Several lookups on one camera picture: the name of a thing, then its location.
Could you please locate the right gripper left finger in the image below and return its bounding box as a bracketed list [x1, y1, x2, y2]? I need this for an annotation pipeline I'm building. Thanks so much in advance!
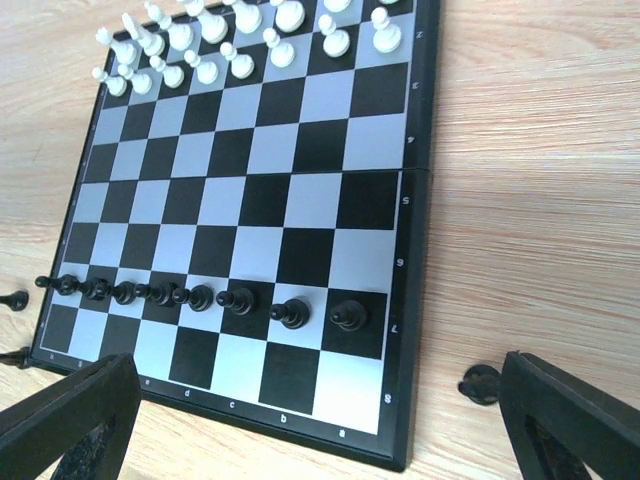
[1, 353, 141, 479]

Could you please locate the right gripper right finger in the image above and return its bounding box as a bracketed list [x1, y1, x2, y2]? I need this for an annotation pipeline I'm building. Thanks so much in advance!
[499, 351, 639, 479]

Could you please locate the black pawn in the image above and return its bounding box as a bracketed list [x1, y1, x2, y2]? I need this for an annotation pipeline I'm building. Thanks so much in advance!
[269, 298, 311, 330]
[78, 277, 111, 301]
[328, 299, 369, 332]
[172, 284, 214, 312]
[108, 281, 136, 305]
[134, 282, 177, 307]
[215, 287, 259, 316]

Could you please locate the white pawn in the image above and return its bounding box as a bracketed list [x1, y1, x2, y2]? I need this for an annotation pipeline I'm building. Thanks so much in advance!
[318, 14, 351, 58]
[91, 67, 127, 97]
[220, 42, 255, 79]
[184, 49, 219, 84]
[149, 55, 185, 89]
[371, 6, 402, 53]
[118, 64, 153, 95]
[263, 27, 295, 68]

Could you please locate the black silver chess board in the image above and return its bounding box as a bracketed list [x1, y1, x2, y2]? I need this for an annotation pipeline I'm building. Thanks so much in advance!
[29, 1, 440, 471]

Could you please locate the white bishop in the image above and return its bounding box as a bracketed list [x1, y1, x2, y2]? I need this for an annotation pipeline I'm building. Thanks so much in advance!
[269, 0, 306, 33]
[144, 1, 194, 51]

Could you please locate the white king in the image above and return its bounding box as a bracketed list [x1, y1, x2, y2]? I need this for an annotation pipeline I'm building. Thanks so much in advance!
[181, 0, 229, 44]

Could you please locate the white queen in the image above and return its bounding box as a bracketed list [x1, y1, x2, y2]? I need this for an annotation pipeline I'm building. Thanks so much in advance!
[223, 0, 262, 34]

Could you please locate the white knight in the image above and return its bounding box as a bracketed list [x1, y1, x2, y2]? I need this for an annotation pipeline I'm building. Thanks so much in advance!
[323, 0, 351, 13]

